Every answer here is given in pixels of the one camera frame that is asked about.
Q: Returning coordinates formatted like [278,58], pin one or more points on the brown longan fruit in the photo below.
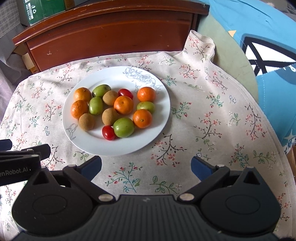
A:
[109,117]
[110,97]
[87,122]

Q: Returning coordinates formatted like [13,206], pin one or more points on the green milk carton box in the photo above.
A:
[34,11]

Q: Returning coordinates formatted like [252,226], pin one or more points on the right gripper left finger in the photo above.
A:
[81,177]

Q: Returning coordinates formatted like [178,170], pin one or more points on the red cherry tomato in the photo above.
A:
[125,92]
[108,133]

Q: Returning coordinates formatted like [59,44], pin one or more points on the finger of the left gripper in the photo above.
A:
[5,145]

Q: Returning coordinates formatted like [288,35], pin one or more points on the blue shark plush pillow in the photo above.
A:
[267,38]

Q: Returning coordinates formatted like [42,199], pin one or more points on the dark wooden cabinet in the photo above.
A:
[110,27]

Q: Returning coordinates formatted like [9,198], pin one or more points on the floral tablecloth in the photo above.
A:
[200,111]

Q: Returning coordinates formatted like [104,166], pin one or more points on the cardboard box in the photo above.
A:
[29,63]

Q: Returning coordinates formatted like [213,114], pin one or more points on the green jujube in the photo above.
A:
[96,106]
[101,90]
[147,105]
[123,127]

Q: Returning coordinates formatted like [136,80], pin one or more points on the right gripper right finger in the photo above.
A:
[211,177]

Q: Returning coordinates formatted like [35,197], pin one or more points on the orange mandarin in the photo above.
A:
[79,108]
[146,94]
[123,105]
[82,93]
[142,118]

